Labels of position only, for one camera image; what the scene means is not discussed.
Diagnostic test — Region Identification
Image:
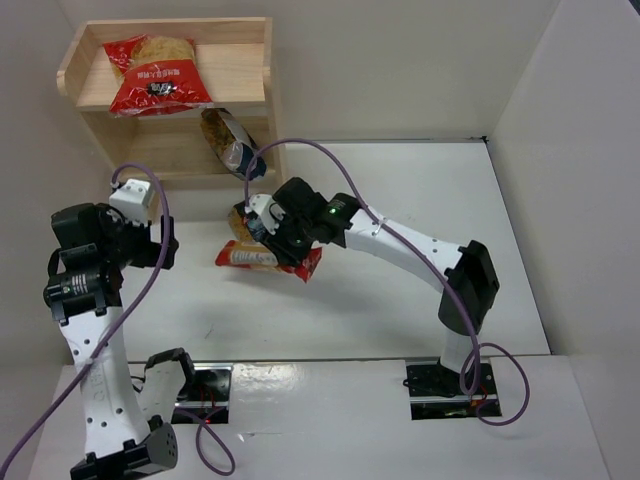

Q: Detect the red spaghetti packet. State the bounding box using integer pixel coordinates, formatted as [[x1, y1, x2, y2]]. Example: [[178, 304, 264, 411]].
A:
[[214, 240, 323, 283]]

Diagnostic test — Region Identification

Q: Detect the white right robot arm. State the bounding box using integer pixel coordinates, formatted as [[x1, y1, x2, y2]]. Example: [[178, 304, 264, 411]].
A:
[[245, 177, 500, 374]]

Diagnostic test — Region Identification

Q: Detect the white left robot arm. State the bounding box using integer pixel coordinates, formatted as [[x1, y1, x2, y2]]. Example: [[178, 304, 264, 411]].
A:
[[43, 203, 195, 479]]

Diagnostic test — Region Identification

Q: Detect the blue fusilli pasta bag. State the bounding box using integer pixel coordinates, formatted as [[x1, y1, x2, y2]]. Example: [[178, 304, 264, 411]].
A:
[[200, 108, 267, 181]]

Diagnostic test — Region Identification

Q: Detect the red pasta bag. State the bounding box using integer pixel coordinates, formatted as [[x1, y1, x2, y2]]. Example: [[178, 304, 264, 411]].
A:
[[103, 34, 213, 117]]

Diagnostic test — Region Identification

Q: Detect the wooden shelf unit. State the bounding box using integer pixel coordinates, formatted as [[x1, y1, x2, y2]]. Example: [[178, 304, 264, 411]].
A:
[[57, 17, 281, 202]]

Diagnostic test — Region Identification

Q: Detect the blue Agnesi penne bag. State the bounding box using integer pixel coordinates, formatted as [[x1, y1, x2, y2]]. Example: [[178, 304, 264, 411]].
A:
[[227, 201, 268, 243]]

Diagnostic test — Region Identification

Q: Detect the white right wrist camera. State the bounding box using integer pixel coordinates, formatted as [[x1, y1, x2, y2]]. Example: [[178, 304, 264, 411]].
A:
[[245, 193, 286, 235]]

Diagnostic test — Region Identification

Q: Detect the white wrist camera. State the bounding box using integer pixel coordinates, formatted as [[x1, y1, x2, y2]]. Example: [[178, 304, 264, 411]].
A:
[[108, 179, 155, 224], [245, 193, 286, 235]]

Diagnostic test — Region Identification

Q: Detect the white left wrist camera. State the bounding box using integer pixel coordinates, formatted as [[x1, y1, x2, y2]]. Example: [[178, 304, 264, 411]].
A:
[[108, 179, 155, 224]]

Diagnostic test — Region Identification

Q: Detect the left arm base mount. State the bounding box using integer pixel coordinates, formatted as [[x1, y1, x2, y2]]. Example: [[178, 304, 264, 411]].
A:
[[124, 363, 235, 426]]

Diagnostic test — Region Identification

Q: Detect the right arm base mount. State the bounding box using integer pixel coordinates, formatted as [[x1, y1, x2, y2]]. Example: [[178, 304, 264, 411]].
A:
[[403, 360, 501, 420]]

